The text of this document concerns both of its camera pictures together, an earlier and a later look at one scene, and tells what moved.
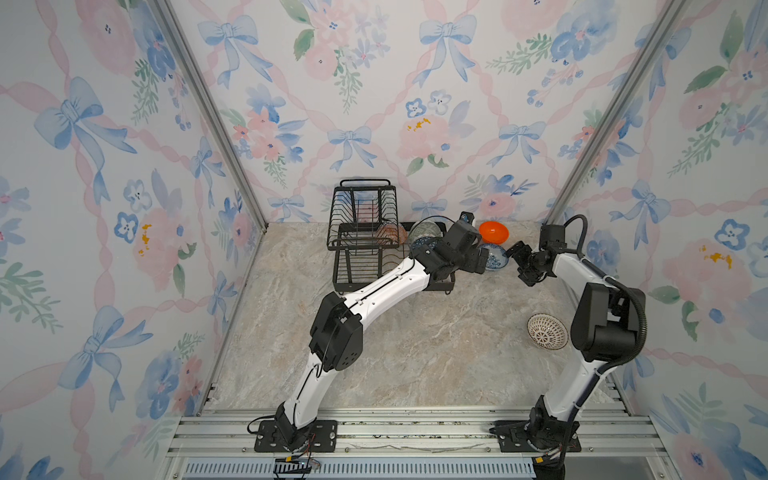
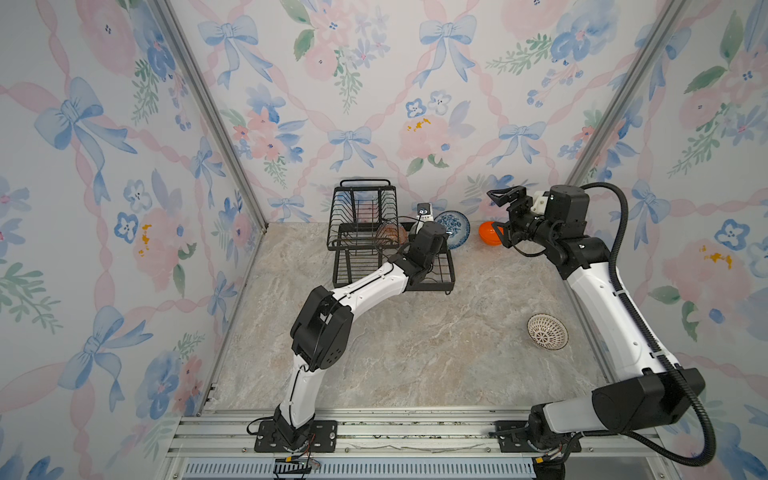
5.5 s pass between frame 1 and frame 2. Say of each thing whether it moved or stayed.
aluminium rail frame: stayed
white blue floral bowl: moved
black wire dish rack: stayed
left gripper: moved
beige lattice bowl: stayed
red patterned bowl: stayed
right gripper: moved
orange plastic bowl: stayed
